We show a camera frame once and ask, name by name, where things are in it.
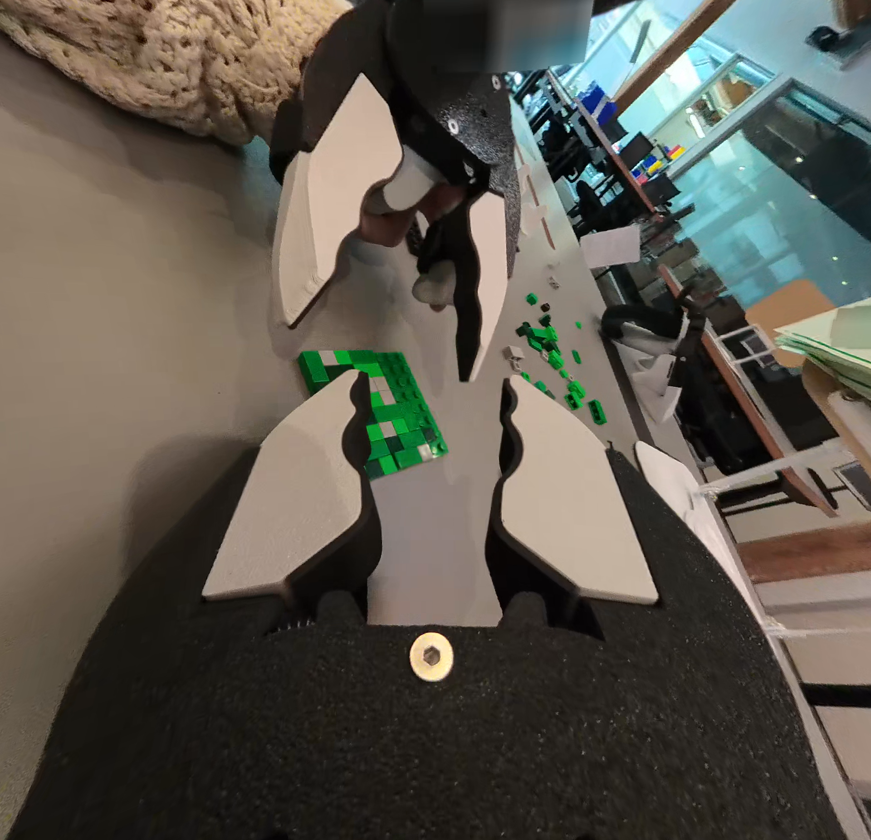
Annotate scattered green lego pieces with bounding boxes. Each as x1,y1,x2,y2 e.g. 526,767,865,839
514,292,610,427

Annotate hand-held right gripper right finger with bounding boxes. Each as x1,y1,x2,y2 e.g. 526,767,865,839
486,374,661,606

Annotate green lego mosaic plate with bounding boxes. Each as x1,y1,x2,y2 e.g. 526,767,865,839
298,349,450,480

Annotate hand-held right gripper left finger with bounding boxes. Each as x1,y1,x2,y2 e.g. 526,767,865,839
203,369,383,603

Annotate person's left forearm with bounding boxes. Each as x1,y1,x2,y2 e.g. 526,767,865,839
0,0,355,148

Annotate stack of papers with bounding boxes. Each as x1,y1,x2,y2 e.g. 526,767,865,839
774,301,871,400

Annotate white paper sheet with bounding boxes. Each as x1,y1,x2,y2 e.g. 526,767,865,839
580,224,642,269

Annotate white plastic sheet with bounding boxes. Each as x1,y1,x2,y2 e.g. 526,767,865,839
634,440,715,514

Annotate person's left hand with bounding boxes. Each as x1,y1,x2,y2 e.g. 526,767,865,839
359,183,469,247

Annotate white cloth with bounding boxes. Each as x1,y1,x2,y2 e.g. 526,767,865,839
626,323,685,422

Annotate wooden desk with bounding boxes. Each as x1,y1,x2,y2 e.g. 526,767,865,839
659,263,839,518
544,70,660,216

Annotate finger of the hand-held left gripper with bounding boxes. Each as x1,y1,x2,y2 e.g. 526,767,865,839
272,73,446,329
445,190,510,384

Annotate black office chair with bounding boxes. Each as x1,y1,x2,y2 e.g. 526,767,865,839
670,296,845,477

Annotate wooden beam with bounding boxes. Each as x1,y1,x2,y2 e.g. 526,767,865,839
612,0,770,114

